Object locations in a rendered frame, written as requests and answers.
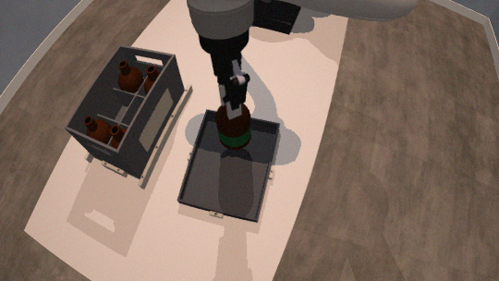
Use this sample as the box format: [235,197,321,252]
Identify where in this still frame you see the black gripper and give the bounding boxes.
[199,30,250,120]

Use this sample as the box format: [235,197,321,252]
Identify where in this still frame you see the brown bottle with green label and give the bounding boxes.
[215,104,251,150]

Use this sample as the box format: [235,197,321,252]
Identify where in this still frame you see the dark grey divided crate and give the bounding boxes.
[65,53,185,179]

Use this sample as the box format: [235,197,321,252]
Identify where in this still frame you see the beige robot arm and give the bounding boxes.
[187,0,418,40]

